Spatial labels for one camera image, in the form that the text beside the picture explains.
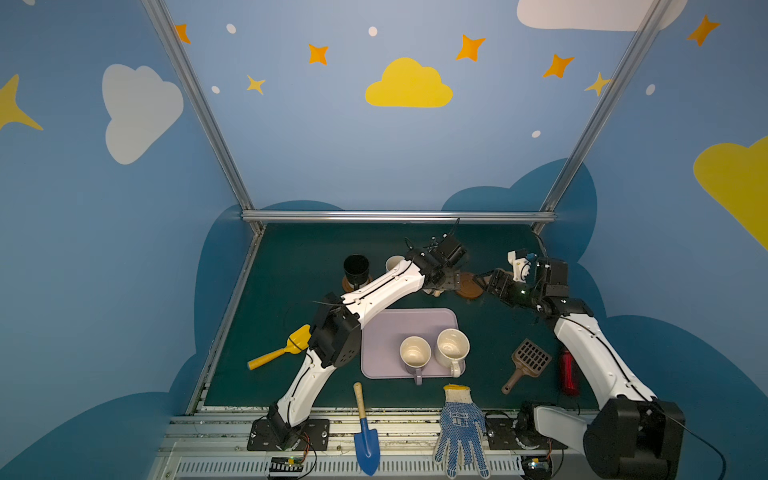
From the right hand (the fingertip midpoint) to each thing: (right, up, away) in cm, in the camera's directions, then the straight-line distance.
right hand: (485, 279), depth 82 cm
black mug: (-38, +2, +13) cm, 40 cm away
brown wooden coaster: (-5, -2, -3) cm, 7 cm away
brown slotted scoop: (+14, -24, +4) cm, 28 cm away
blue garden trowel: (-33, -40, -9) cm, 53 cm away
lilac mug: (-19, -22, +5) cm, 30 cm away
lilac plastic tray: (-29, -19, +8) cm, 36 cm away
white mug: (-8, -21, +6) cm, 23 cm away
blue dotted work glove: (-8, -38, -7) cm, 40 cm away
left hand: (-11, 0, +7) cm, 13 cm away
